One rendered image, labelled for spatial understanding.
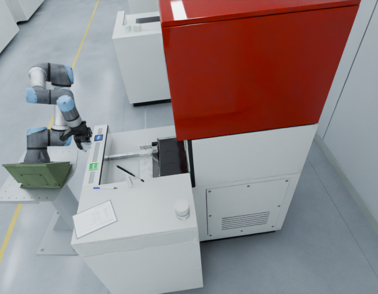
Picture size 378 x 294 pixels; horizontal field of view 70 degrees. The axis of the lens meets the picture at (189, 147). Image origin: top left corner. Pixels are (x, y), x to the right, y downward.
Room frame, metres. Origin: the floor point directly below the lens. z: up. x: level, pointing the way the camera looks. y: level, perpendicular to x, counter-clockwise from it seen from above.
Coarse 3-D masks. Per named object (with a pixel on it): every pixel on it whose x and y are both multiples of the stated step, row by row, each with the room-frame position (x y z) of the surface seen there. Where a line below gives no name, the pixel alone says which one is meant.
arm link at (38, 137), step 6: (30, 132) 1.33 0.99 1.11; (36, 132) 1.33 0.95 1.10; (42, 132) 1.35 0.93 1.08; (48, 132) 1.36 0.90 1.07; (30, 138) 1.30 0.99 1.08; (36, 138) 1.31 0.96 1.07; (42, 138) 1.32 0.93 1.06; (48, 138) 1.33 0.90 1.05; (30, 144) 1.28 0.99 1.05; (36, 144) 1.28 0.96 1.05; (42, 144) 1.29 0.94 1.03; (48, 144) 1.31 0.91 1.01
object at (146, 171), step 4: (148, 148) 1.32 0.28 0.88; (148, 156) 1.24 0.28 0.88; (140, 160) 1.21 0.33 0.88; (144, 160) 1.21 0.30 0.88; (148, 160) 1.20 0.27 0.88; (152, 160) 1.21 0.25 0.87; (140, 164) 1.17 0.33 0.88; (144, 164) 1.17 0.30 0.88; (148, 164) 1.17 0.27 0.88; (152, 164) 1.17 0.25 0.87; (140, 168) 1.14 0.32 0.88; (144, 168) 1.14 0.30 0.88; (148, 168) 1.14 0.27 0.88; (152, 168) 1.14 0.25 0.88; (140, 172) 1.11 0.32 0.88; (144, 172) 1.11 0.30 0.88; (148, 172) 1.10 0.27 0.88; (152, 172) 1.10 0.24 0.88; (140, 176) 1.08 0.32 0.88; (144, 176) 1.07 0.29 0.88; (148, 176) 1.07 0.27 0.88; (152, 176) 1.07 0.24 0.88
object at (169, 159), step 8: (160, 144) 1.33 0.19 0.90; (168, 144) 1.32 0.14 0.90; (176, 144) 1.31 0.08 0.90; (160, 152) 1.25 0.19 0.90; (168, 152) 1.24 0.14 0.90; (176, 152) 1.23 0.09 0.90; (160, 160) 1.17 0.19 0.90; (168, 160) 1.17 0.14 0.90; (176, 160) 1.16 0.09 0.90; (184, 160) 1.16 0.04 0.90; (160, 168) 1.11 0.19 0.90; (168, 168) 1.11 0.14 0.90; (176, 168) 1.10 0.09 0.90; (184, 168) 1.09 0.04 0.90
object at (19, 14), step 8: (8, 0) 6.72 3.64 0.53; (16, 0) 6.72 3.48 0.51; (24, 0) 7.05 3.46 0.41; (32, 0) 7.46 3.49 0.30; (40, 0) 7.96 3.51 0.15; (16, 8) 6.72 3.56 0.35; (24, 8) 6.87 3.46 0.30; (32, 8) 7.26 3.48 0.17; (16, 16) 6.72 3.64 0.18; (24, 16) 6.73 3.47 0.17
